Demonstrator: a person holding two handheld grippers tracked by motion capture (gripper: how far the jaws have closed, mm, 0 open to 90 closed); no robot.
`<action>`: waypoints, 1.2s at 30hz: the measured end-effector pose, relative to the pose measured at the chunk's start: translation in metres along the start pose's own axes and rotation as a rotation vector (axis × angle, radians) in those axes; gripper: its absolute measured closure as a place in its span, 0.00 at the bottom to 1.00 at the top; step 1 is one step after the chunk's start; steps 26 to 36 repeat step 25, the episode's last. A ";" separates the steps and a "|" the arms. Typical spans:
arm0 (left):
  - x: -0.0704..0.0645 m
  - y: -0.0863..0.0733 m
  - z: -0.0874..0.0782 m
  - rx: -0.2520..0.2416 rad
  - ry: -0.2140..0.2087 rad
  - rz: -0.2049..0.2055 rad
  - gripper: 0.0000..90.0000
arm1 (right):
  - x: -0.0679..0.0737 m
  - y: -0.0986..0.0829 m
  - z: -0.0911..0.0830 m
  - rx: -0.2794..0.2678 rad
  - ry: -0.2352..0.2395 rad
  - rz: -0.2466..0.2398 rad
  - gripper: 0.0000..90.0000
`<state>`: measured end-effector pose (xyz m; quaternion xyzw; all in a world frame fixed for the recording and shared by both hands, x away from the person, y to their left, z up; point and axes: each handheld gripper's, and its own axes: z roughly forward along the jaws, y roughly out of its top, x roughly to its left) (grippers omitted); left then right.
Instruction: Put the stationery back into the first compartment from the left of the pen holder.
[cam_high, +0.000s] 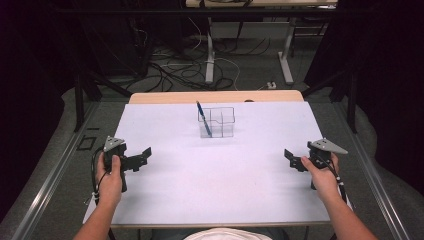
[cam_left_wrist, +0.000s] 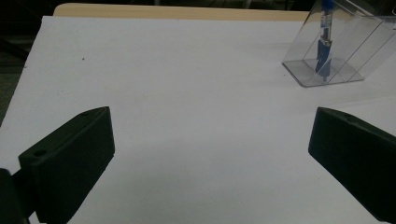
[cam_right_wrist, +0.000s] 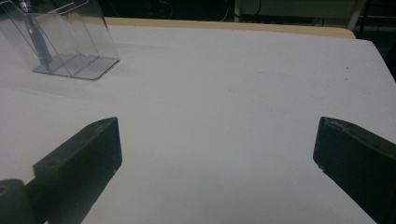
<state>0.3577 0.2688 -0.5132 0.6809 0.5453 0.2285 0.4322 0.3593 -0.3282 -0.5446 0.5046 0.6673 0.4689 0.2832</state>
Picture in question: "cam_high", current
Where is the wooden table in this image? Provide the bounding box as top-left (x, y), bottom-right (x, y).
top-left (82, 89), bottom-right (332, 240)

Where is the person's left hand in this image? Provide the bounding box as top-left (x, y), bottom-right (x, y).
top-left (95, 154), bottom-right (124, 210)

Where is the tangle of black floor cables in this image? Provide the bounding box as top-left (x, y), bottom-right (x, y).
top-left (126, 19), bottom-right (272, 93)

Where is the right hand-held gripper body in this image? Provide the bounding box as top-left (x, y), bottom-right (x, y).
top-left (306, 137), bottom-right (349, 192)

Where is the person's white shirt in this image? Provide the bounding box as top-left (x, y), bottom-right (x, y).
top-left (182, 227), bottom-right (274, 240)

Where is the black metal stand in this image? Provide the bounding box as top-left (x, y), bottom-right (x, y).
top-left (73, 59), bottom-right (134, 133)
top-left (301, 68), bottom-right (358, 135)

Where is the clear acrylic organizer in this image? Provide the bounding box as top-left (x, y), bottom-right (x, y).
top-left (197, 106), bottom-right (236, 139)

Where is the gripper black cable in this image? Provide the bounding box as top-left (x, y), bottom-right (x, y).
top-left (89, 147), bottom-right (108, 207)
top-left (316, 153), bottom-right (348, 205)

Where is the metal floor rail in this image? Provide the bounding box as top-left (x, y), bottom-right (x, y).
top-left (9, 101), bottom-right (102, 240)
top-left (333, 99), bottom-right (412, 240)

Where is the white floor cable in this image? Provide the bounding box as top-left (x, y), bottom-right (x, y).
top-left (186, 16), bottom-right (242, 92)

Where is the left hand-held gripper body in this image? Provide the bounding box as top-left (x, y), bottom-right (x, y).
top-left (102, 135), bottom-right (129, 194)

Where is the white desk leg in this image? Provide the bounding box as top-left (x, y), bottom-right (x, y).
top-left (277, 17), bottom-right (298, 86)
top-left (204, 16), bottom-right (216, 85)

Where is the blue pen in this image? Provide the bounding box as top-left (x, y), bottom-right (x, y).
top-left (195, 100), bottom-right (214, 138)

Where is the black horizontal bar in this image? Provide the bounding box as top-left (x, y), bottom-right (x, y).
top-left (54, 7), bottom-right (338, 16)

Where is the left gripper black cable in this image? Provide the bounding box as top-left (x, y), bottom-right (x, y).
top-left (89, 147), bottom-right (108, 207)

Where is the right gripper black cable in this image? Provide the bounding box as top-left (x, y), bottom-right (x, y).
top-left (316, 153), bottom-right (348, 205)

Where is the person's right hand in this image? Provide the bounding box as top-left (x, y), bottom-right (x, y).
top-left (300, 151), bottom-right (341, 203)

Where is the white table mat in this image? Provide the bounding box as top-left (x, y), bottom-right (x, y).
top-left (82, 101), bottom-right (332, 227)

